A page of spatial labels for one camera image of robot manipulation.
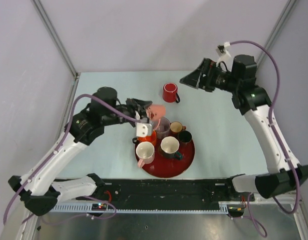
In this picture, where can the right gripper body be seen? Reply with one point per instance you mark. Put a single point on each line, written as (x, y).
(217, 79)

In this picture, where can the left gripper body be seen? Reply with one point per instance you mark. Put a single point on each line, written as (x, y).
(133, 111)

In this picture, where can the red mug black handle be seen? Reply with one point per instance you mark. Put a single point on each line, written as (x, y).
(170, 93)

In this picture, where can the large lilac mug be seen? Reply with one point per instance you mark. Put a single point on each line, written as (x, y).
(162, 128)

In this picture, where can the orange mug black handle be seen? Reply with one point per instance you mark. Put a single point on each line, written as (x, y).
(150, 138)

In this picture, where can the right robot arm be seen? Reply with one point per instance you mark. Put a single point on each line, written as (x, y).
(284, 170)

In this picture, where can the aluminium frame rail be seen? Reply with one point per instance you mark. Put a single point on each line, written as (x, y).
(42, 13)

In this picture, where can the red round tray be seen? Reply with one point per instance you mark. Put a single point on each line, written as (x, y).
(164, 167)

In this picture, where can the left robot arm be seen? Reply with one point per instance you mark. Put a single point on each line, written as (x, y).
(38, 189)

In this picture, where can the small orange mug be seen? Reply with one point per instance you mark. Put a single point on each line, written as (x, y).
(176, 127)

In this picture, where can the white slotted cable duct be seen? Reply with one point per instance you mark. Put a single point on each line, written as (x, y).
(97, 207)

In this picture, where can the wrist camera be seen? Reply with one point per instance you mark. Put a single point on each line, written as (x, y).
(144, 129)
(223, 53)

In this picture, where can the brown striped mug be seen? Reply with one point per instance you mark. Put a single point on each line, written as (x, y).
(184, 137)

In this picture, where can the salmon small mug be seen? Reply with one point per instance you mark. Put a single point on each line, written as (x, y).
(155, 113)

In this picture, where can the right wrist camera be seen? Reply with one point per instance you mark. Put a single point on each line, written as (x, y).
(223, 53)

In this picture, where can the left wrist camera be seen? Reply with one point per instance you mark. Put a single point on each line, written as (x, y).
(144, 129)

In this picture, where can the pink tall mug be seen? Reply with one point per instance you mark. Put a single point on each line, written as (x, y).
(145, 152)

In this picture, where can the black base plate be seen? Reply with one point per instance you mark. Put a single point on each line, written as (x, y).
(169, 193)

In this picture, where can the dark green mug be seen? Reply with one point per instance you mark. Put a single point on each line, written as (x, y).
(169, 148)

